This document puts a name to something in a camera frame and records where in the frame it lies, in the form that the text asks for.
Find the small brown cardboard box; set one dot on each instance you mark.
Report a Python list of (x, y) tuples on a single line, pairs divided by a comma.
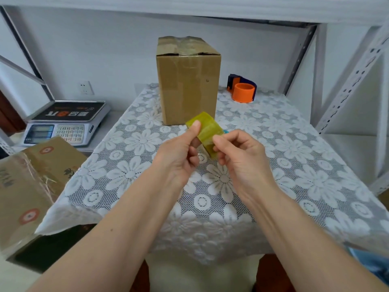
[(188, 91)]

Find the blue cloth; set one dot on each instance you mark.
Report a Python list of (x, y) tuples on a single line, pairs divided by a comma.
[(370, 264)]

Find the brown wooden door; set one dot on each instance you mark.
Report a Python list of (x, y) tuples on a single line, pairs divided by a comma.
[(9, 117)]

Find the white floral lace tablecloth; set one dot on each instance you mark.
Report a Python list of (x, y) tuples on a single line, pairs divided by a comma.
[(304, 167)]

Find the orange tape dispenser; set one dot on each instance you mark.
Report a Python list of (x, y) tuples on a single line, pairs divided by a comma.
[(243, 93)]

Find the person's right hand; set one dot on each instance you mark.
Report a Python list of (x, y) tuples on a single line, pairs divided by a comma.
[(246, 164)]

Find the person's right forearm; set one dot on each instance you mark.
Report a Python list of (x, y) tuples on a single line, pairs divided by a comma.
[(307, 246)]

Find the person's orange trousers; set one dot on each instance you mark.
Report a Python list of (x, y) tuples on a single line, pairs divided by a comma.
[(273, 278)]

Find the person's left hand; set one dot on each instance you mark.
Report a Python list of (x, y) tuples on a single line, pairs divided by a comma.
[(176, 161)]

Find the electronic weighing scale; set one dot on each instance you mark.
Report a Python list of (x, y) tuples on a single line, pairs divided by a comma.
[(70, 112)]

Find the white wall socket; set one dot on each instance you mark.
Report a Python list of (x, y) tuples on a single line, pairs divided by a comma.
[(85, 87)]

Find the printed brown cardboard box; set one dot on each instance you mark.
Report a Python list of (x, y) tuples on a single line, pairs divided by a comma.
[(21, 188)]

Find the yellow tape roll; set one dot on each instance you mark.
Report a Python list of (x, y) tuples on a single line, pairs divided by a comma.
[(209, 127)]

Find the white metal shelving rack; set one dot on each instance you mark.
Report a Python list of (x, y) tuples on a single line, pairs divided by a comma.
[(355, 155), (182, 7)]

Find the person's left forearm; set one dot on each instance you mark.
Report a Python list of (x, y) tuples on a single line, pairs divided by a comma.
[(112, 240)]

